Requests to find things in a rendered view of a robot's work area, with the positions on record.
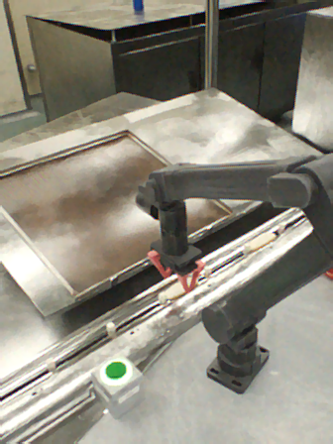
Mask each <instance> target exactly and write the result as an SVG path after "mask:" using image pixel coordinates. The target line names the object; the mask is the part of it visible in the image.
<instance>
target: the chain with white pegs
mask: <svg viewBox="0 0 333 444"><path fill-rule="evenodd" d="M303 219H306V216H302V218H301V219H299V220H297V221H296V222H294V223H292V224H291V225H289V226H287V227H286V228H285V229H284V227H285V224H284V223H282V222H281V223H280V224H279V226H278V232H277V233H276V234H275V235H278V234H280V233H281V232H283V231H285V230H286V229H288V228H290V227H291V226H293V225H295V224H296V223H298V222H300V221H301V220H303ZM250 248H251V244H249V243H248V242H247V243H245V244H244V254H242V255H239V256H238V257H236V258H234V259H233V260H231V261H229V262H228V263H226V264H224V265H223V266H221V267H219V268H218V269H216V270H214V271H213V272H212V271H211V268H210V267H209V266H207V267H204V269H203V277H201V278H199V279H198V281H201V280H202V279H204V278H207V277H209V276H211V275H212V274H214V273H216V272H217V271H219V270H221V269H222V268H224V267H226V266H227V265H229V264H231V263H232V262H234V261H236V260H237V259H239V258H240V257H243V256H245V255H246V254H248V253H250V252H251V251H250ZM165 302H167V298H166V294H165V293H163V292H161V293H160V294H159V303H158V304H157V305H155V306H153V307H152V308H150V309H149V310H147V311H145V312H143V313H142V314H140V315H137V317H136V318H134V319H132V320H131V321H130V322H127V323H125V324H124V325H122V326H121V327H119V328H117V329H115V325H114V324H113V323H112V322H111V323H109V324H106V329H108V334H106V335H104V336H103V337H101V338H100V339H98V340H96V341H94V342H93V343H91V344H90V345H88V346H86V348H84V349H83V350H81V351H80V352H78V353H75V354H73V355H72V356H70V357H68V359H65V360H63V361H62V362H60V363H58V364H57V365H56V363H55V360H54V359H53V358H49V359H46V365H47V368H48V369H47V370H46V371H45V372H42V373H41V374H39V375H37V377H36V378H34V379H33V380H31V381H29V382H27V383H26V384H24V385H22V386H21V387H18V388H16V389H14V390H12V391H11V392H9V393H8V394H6V395H4V396H2V397H1V398H0V401H2V400H3V399H5V398H7V397H8V396H10V395H12V394H13V393H15V392H17V391H18V390H20V389H23V388H25V387H26V386H28V385H30V384H31V383H33V382H35V381H36V380H38V379H40V378H41V377H42V376H43V375H45V374H46V373H48V372H51V371H52V370H54V369H56V368H57V367H59V366H61V365H62V364H64V363H66V362H67V361H69V360H71V359H72V358H74V357H76V356H77V355H80V354H82V353H83V352H85V351H87V350H88V349H90V348H92V346H93V345H95V344H96V343H98V342H100V341H101V340H103V339H105V338H106V337H109V336H111V335H112V334H114V333H116V332H117V331H119V330H121V329H122V328H124V327H126V326H127V325H129V324H131V323H132V322H134V321H136V320H137V319H140V318H142V317H143V315H145V314H147V313H148V312H150V311H152V310H153V309H155V308H157V307H158V306H160V305H162V304H163V303H165Z"/></svg>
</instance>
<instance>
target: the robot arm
mask: <svg viewBox="0 0 333 444"><path fill-rule="evenodd" d="M190 198H201V199H226V200H251V201H270V202H271V203H272V205H273V206H274V207H284V208H299V209H300V210H301V212H302V213H303V215H304V216H306V218H307V220H308V221H309V223H310V224H311V226H312V227H313V229H312V231H311V232H310V233H309V234H308V235H307V236H304V237H303V238H302V239H301V240H300V241H298V242H297V243H296V244H295V245H293V246H292V247H291V248H290V250H288V251H287V252H286V253H285V254H284V255H282V256H281V257H280V258H279V259H277V260H276V261H275V262H273V263H271V264H270V265H269V266H268V267H266V268H265V269H264V270H263V271H262V272H260V273H259V274H258V275H257V276H255V277H254V278H253V279H251V280H250V281H249V283H248V284H246V285H244V286H242V287H238V288H236V289H234V290H232V291H231V292H230V293H229V294H227V295H225V296H223V297H222V298H220V299H218V300H216V301H214V302H213V303H211V304H209V305H207V306H204V307H203V308H202V309H201V312H200V315H201V322H202V324H203V327H204V329H205V331H207V332H208V334H209V335H210V336H211V338H212V339H213V340H214V341H216V342H217V343H219V344H220V345H218V352H217V357H216V358H215V359H214V360H213V362H212V363H211V364H210V365H209V366H208V368H207V369H206V377H208V378H210V379H212V380H214V381H215V383H217V384H219V385H221V386H223V387H224V388H226V389H229V390H231V391H232V392H234V393H236V394H244V393H245V391H246V390H247V389H248V387H249V386H250V384H251V383H252V382H253V379H254V378H255V376H256V375H257V374H258V372H259V371H260V369H261V368H262V367H263V365H264V364H265V362H266V361H267V360H268V358H269V350H267V348H265V347H263V346H261V345H259V344H258V331H259V329H258V328H256V325H257V324H259V323H261V322H262V320H264V319H265V318H266V314H267V310H268V309H269V308H271V307H272V306H274V305H276V304H278V303H279V302H281V301H283V300H284V299H286V298H287V297H289V296H290V295H292V294H293V293H295V292H297V291H298V290H300V289H301V288H303V287H304V286H306V285H308V284H310V283H311V282H312V281H313V280H315V279H316V278H318V277H320V276H321V275H323V274H324V273H326V272H328V271H329V270H331V269H332V268H333V153H330V154H324V155H321V156H319V158H317V157H316V156H315V155H302V157H295V158H290V159H284V160H271V161H254V162H237V163H223V164H207V165H198V164H191V163H179V164H176V165H172V166H167V167H164V168H161V169H159V170H156V171H153V172H150V173H149V175H148V181H147V182H144V184H142V185H138V192H137V194H136V197H135V203H136V206H137V207H138V208H139V209H142V210H143V211H145V212H146V213H147V214H149V216H150V217H152V218H153V219H155V220H158V221H159V222H160V232H161V238H160V239H158V240H156V241H154V242H153V243H151V244H150V248H151V251H152V252H150V253H148V257H149V258H150V259H151V261H152V262H153V263H154V264H155V266H156V267H157V268H158V270H159V271H160V272H161V274H162V275H163V277H164V278H168V277H169V276H170V272H171V271H175V272H176V275H177V277H178V278H179V280H180V283H181V285H182V287H183V289H184V291H185V292H186V294H189V293H191V292H192V290H193V288H194V286H195V282H196V280H197V278H198V277H199V275H200V274H201V272H202V270H203V269H204V267H205V263H204V262H202V261H201V260H199V261H197V260H198V259H200V258H201V251H199V250H198V249H196V247H194V246H193V245H191V244H189V243H188V229H187V210H186V202H185V201H184V200H186V199H190ZM159 259H161V261H162V264H163V265H165V266H166V271H165V270H164V268H163V267H162V265H161V263H160V262H159ZM193 259H195V260H196V261H197V262H191V263H189V264H186V263H188V262H190V261H192V260H193ZM192 273H193V275H192V279H191V282H190V286H189V287H188V284H187V278H188V276H189V275H190V274H192Z"/></svg>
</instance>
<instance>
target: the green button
mask: <svg viewBox="0 0 333 444"><path fill-rule="evenodd" d="M104 373H105V377H106V378H107V379H110V381H120V379H122V378H123V377H125V376H126V374H127V366H126V364H125V363H123V362H121V361H114V362H111V363H110V364H108V365H107V366H106V367H105V369H104Z"/></svg>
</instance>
